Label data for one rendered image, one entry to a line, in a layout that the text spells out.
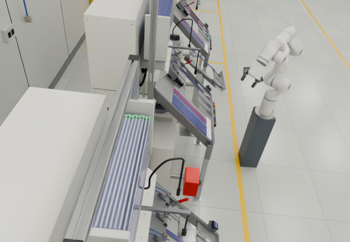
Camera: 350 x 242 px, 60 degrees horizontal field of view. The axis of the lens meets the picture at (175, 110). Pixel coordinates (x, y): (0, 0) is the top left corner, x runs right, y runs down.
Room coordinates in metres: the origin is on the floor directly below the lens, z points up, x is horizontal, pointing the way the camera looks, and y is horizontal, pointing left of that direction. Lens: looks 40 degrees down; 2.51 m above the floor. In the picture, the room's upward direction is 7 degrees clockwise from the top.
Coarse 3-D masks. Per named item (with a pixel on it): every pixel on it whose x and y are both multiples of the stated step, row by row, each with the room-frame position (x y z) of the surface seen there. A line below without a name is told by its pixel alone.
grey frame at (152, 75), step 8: (152, 0) 1.70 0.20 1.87; (152, 8) 1.70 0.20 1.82; (152, 16) 1.70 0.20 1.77; (152, 24) 1.70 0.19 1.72; (152, 32) 1.70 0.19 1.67; (152, 40) 1.71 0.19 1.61; (152, 48) 1.71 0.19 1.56; (152, 56) 1.71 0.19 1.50; (152, 64) 1.70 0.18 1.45; (152, 72) 1.70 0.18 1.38; (152, 80) 1.70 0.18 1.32; (152, 88) 1.70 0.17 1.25; (152, 96) 1.70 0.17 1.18; (208, 160) 1.70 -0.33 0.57; (200, 176) 1.71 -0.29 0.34; (200, 192) 1.70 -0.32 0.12
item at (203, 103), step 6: (198, 84) 2.40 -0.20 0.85; (198, 90) 2.30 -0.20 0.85; (204, 90) 2.40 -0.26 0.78; (198, 96) 2.21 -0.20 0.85; (204, 96) 2.30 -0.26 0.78; (198, 102) 2.13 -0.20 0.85; (204, 102) 2.21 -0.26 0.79; (198, 108) 2.04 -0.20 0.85; (204, 108) 2.12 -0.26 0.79; (210, 114) 2.11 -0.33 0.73; (210, 120) 2.04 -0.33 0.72
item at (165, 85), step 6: (180, 66) 2.37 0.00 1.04; (180, 72) 2.28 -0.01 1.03; (162, 78) 1.96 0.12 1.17; (168, 78) 2.03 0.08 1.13; (180, 78) 2.20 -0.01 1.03; (156, 84) 1.82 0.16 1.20; (162, 84) 1.89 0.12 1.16; (168, 84) 1.95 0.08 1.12; (174, 84) 2.03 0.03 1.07; (162, 90) 1.82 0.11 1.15; (168, 90) 1.89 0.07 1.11; (180, 90) 2.03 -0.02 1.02; (168, 96) 1.82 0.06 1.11
